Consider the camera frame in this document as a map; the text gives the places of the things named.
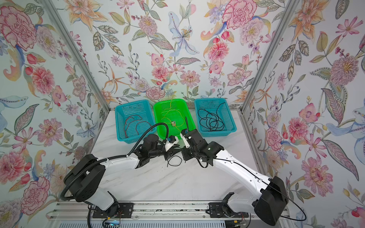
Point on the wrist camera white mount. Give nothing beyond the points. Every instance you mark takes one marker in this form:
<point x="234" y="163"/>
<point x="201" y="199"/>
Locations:
<point x="185" y="141"/>
<point x="170" y="142"/>

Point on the teal basket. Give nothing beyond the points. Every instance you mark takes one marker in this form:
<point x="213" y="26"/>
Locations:
<point x="132" y="120"/>
<point x="214" y="117"/>

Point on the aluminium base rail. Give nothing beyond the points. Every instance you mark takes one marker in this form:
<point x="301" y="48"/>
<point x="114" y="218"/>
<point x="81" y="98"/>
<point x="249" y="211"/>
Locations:
<point x="150" y="210"/>

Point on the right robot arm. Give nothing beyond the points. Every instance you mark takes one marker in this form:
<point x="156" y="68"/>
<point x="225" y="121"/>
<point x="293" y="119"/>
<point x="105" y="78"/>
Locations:
<point x="267" y="198"/>

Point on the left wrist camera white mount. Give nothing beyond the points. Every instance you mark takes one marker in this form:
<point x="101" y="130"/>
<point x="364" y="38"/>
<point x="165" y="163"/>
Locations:
<point x="170" y="142"/>

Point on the bright green basket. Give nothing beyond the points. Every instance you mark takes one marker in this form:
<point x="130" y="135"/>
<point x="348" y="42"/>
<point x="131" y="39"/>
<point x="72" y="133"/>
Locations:
<point x="174" y="110"/>

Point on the teal basket right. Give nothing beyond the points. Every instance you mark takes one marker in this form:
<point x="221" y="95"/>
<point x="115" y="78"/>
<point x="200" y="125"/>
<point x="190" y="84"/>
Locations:
<point x="214" y="117"/>

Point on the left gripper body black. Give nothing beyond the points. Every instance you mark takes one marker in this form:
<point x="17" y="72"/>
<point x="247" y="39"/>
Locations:
<point x="167" y="154"/>

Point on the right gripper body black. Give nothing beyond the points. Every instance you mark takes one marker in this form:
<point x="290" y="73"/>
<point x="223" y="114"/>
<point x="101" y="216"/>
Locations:
<point x="189" y="154"/>

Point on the teal basket left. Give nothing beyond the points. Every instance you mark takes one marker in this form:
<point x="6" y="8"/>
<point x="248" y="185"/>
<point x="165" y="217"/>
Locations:
<point x="132" y="120"/>

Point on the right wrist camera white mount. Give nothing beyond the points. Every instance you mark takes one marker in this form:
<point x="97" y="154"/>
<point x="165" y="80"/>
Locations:
<point x="185" y="141"/>

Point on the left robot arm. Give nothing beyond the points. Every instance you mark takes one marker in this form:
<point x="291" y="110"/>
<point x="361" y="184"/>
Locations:
<point x="82" y="182"/>

